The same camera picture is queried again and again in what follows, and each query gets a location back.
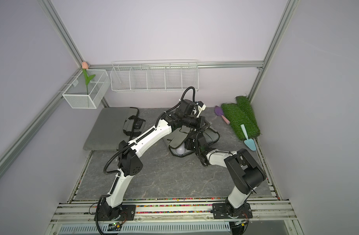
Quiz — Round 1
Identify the rear artificial grass roll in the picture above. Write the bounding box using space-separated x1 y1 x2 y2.
236 96 258 126

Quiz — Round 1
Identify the grey laptop bag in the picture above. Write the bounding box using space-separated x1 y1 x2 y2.
163 126 220 158
83 107 146 151

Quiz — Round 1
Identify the purple trowel pink handle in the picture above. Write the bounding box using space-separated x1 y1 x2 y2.
214 106 230 125

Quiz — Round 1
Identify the artificial grass roll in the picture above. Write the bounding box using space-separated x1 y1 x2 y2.
236 96 258 126
221 103 261 141

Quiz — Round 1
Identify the aluminium frame rail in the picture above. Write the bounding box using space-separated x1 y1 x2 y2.
89 60 265 70

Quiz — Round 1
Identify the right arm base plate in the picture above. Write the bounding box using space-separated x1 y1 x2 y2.
211 203 253 219

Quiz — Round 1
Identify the white mesh wall basket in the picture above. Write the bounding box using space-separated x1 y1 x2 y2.
62 70 111 109

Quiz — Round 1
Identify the front artificial grass roll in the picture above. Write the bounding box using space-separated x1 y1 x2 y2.
221 103 261 141

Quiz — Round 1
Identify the white wire wall rack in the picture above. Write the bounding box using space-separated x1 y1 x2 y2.
111 65 200 92

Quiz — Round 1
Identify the teal trowel white handle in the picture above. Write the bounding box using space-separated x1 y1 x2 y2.
241 124 257 151

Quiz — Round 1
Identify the white computer mouse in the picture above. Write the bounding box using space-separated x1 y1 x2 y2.
175 144 186 155

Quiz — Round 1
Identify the artificial pink tulip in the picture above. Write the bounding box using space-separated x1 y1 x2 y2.
82 62 95 94

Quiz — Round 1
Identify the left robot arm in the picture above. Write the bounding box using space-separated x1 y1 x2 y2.
103 99 206 210

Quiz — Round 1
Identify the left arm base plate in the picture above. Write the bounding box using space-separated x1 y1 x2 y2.
94 204 136 221

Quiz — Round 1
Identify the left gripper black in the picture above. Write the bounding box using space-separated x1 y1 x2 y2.
184 116 211 130

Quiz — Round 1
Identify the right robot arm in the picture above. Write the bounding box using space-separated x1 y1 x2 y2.
184 131 266 216

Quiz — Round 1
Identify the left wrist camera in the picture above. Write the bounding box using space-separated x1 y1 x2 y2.
196 101 206 117

